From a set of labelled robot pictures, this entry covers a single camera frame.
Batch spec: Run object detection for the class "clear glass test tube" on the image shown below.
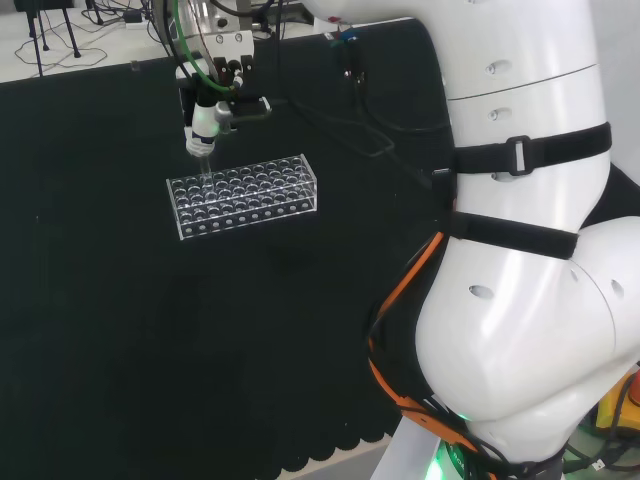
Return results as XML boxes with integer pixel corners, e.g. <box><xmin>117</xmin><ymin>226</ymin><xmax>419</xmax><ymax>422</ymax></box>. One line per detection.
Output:
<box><xmin>198</xmin><ymin>155</ymin><xmax>215</xmax><ymax>201</ymax></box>

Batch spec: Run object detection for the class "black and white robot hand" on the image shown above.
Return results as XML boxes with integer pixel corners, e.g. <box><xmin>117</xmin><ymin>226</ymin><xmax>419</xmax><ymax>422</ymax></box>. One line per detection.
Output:
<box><xmin>175</xmin><ymin>29</ymin><xmax>274</xmax><ymax>160</ymax></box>

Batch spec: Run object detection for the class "orange cable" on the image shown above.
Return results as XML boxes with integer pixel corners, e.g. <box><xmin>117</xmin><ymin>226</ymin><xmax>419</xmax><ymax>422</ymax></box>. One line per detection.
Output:
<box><xmin>367</xmin><ymin>229</ymin><xmax>501</xmax><ymax>480</ymax></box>

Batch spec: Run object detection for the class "black bench cloth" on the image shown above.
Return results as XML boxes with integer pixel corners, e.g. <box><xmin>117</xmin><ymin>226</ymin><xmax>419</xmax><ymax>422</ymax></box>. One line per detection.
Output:
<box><xmin>0</xmin><ymin>17</ymin><xmax>640</xmax><ymax>474</ymax></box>

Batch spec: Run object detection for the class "yellow stop button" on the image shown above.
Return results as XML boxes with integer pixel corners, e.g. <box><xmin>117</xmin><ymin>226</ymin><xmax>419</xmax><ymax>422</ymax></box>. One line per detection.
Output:
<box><xmin>594</xmin><ymin>367</ymin><xmax>640</xmax><ymax>442</ymax></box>

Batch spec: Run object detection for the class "clear plastic test tube rack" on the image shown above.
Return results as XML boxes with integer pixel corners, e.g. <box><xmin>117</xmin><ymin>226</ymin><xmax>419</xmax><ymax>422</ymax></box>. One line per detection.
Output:
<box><xmin>165</xmin><ymin>153</ymin><xmax>320</xmax><ymax>242</ymax></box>

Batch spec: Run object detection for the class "black tripod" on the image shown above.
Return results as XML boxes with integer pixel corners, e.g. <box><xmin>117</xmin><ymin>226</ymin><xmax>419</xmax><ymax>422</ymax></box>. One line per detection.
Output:
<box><xmin>19</xmin><ymin>0</ymin><xmax>84</xmax><ymax>59</ymax></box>

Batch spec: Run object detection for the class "black thin cable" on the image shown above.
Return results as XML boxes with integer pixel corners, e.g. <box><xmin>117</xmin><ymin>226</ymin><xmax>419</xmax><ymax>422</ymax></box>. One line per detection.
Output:
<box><xmin>269</xmin><ymin>94</ymin><xmax>454</xmax><ymax>189</ymax></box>

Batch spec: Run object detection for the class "black cable connector bundle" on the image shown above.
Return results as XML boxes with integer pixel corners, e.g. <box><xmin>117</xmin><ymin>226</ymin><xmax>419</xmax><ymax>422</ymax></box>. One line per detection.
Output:
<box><xmin>327</xmin><ymin>27</ymin><xmax>369</xmax><ymax>84</ymax></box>

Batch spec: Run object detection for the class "green cable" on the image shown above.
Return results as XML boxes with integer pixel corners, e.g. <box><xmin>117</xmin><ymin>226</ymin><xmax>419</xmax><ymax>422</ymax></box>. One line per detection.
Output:
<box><xmin>169</xmin><ymin>0</ymin><xmax>237</xmax><ymax>94</ymax></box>

